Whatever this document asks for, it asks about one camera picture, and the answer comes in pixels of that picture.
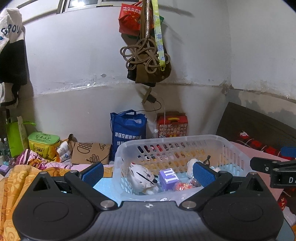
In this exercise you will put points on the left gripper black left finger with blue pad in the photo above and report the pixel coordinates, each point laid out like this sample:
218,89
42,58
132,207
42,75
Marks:
78,183

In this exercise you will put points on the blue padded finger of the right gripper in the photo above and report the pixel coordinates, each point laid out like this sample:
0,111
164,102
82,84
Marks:
288,152

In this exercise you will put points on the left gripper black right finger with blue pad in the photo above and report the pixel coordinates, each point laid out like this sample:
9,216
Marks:
224,191

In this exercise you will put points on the small clear water bottle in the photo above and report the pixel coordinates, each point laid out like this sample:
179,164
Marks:
194,182

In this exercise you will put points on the black strap clip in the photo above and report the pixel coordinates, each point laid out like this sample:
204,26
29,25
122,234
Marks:
207,161

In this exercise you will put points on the red candy packet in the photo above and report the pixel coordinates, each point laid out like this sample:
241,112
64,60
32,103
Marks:
181,186

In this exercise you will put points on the purple white cube box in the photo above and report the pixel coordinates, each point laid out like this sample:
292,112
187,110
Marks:
168,179

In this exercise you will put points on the white plush toy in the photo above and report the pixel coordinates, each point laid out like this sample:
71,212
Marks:
142,180

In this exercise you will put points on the translucent white plastic basket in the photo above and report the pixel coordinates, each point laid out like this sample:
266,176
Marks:
158,154

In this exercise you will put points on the brown paper burger bag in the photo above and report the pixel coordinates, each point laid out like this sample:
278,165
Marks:
88,153

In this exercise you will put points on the white tube bottles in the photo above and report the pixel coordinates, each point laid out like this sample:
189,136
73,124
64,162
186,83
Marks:
64,152

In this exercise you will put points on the yellow green lidded box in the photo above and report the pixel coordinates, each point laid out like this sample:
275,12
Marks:
44,144

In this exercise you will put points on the pink floral quilt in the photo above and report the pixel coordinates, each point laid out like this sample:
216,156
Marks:
28,157

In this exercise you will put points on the dark wooden headboard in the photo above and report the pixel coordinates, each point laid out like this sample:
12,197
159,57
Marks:
242,125

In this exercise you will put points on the orange floral blanket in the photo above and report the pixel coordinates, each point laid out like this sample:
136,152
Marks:
27,214

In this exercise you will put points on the red gift box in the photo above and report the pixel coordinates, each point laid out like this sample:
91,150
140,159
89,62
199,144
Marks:
172,124

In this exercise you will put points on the blue non-woven tote bag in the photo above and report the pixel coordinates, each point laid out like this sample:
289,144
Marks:
126,126

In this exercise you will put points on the green paper shopping bag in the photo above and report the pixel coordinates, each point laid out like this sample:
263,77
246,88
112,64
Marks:
17,135

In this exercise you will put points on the purple small box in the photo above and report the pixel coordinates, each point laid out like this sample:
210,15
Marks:
4,169

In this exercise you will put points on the water bottles at left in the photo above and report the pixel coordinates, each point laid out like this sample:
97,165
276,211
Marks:
5,149

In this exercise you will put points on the black white hanging garment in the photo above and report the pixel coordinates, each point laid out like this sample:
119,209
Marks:
14,72

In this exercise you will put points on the brown hanging bag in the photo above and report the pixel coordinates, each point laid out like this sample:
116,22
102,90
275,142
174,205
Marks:
147,61

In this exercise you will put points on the red hanging bag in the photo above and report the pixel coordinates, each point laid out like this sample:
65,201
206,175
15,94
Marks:
136,19

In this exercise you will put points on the black wall charger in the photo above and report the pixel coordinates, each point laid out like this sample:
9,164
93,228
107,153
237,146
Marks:
151,98

